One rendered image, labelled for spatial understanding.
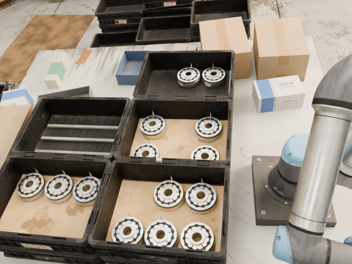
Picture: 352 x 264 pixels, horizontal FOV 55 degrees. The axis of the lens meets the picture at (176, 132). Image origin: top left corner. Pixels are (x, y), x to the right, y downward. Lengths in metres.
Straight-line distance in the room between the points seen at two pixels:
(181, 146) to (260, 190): 0.33
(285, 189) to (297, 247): 0.46
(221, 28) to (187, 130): 0.66
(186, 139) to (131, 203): 0.33
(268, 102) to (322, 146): 0.79
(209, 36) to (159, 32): 1.02
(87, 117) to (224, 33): 0.78
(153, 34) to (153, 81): 1.16
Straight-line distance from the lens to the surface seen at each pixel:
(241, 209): 1.28
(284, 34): 1.74
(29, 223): 1.29
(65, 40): 3.65
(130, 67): 1.88
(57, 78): 1.90
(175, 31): 2.67
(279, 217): 1.22
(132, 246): 1.00
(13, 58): 3.69
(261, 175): 1.29
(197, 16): 2.61
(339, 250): 0.81
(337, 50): 3.15
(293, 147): 1.10
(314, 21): 3.47
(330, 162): 0.76
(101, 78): 1.87
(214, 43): 1.68
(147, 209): 1.16
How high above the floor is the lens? 1.84
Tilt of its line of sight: 50 degrees down
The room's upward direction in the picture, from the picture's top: 11 degrees counter-clockwise
